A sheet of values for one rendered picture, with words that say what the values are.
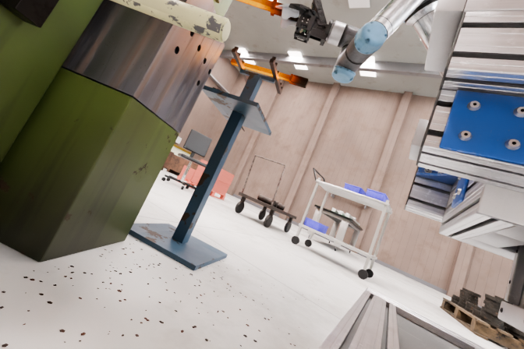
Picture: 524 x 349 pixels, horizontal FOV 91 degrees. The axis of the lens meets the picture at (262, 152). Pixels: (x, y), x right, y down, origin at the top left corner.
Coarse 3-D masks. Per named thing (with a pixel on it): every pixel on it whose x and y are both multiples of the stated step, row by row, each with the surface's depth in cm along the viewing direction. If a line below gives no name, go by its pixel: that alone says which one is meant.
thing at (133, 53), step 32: (192, 0) 78; (96, 32) 74; (128, 32) 74; (160, 32) 74; (64, 64) 72; (96, 64) 72; (128, 64) 72; (160, 64) 76; (192, 64) 93; (160, 96) 82; (192, 96) 104
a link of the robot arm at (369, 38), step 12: (396, 0) 75; (408, 0) 74; (420, 0) 76; (384, 12) 74; (396, 12) 73; (408, 12) 75; (372, 24) 70; (384, 24) 72; (396, 24) 74; (360, 36) 70; (372, 36) 69; (384, 36) 70; (348, 48) 78; (360, 48) 72; (372, 48) 71; (360, 60) 77
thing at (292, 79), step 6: (234, 60) 144; (246, 66) 141; (252, 66) 141; (258, 66) 140; (264, 72) 140; (270, 72) 138; (282, 78) 137; (288, 78) 135; (294, 78) 135; (300, 78) 135; (306, 78) 133; (294, 84) 136; (300, 84) 133
